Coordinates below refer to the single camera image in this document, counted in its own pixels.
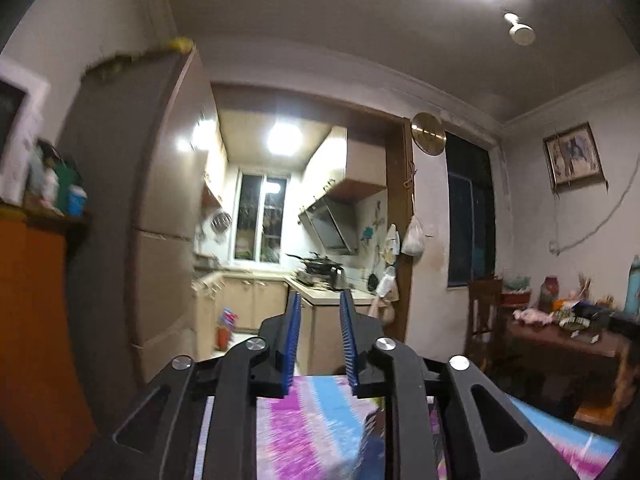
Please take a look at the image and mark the white microwave oven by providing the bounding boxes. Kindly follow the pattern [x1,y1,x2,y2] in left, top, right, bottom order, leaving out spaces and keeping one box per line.
[1,55,50,205]

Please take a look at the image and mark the dark room window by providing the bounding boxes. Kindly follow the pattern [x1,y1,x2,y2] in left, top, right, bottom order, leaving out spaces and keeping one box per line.
[445,133,496,288]

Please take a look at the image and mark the green container on cabinet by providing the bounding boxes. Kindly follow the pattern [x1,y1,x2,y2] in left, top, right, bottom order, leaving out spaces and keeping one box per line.
[54,157,81,214]

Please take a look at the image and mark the gold round wall clock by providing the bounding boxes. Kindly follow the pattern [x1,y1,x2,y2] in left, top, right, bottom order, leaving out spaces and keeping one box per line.
[410,112,447,156]

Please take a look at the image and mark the black wok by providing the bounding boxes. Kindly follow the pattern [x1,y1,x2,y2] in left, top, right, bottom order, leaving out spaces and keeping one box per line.
[288,254,342,275]

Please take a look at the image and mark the kitchen ceiling light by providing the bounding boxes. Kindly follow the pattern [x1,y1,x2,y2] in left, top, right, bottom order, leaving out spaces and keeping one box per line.
[266,118,304,157]

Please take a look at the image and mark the blue thermos bottle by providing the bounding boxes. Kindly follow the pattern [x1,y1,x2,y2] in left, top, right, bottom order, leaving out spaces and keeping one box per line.
[624,255,640,316]

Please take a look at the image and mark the white hanging plastic bag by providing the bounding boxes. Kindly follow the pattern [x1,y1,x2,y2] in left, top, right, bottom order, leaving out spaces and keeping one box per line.
[401,214,425,258]

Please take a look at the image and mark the kitchen window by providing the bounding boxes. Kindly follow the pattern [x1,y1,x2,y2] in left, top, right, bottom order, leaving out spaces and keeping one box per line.
[232,174,288,264]

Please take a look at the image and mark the framed wall picture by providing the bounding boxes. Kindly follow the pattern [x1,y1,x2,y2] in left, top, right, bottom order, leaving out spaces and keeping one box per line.
[544,122,606,194]

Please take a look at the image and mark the floral striped tablecloth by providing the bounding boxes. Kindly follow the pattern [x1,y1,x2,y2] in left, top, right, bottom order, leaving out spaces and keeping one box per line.
[192,374,622,480]

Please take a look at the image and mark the pink cloth on side table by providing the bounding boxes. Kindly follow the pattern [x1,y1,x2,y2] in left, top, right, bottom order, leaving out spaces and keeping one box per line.
[513,308,554,326]

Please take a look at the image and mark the beige kitchen base cabinets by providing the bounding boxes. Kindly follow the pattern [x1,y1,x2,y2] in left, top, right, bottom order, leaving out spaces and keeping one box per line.
[192,268,386,376]

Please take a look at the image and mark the red lidded glass jar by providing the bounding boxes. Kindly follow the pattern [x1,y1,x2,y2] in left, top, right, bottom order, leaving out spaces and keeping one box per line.
[538,276,559,313]

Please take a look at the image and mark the steel electric kettle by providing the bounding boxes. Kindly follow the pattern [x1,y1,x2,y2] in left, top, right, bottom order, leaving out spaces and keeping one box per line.
[329,266,348,290]

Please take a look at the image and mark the white medicine bottle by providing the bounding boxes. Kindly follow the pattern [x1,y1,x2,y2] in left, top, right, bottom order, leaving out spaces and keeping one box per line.
[41,167,58,209]

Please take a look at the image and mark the steel range hood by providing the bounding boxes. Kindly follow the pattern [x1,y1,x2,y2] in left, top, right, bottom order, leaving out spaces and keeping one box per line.
[298,197,358,255]

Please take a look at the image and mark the dark wooden chair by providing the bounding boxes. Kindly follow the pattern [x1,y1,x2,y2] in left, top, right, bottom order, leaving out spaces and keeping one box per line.
[464,278,502,372]

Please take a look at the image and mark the orange wooden cabinet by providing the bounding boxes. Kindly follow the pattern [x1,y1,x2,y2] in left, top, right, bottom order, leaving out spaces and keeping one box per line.
[1,205,96,479]

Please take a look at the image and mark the dark wooden side table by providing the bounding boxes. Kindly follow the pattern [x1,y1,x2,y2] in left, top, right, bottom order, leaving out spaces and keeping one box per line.
[500,320,639,431]

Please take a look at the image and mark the grey refrigerator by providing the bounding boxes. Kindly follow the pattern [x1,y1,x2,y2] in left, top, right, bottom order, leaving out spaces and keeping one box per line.
[58,51,216,427]

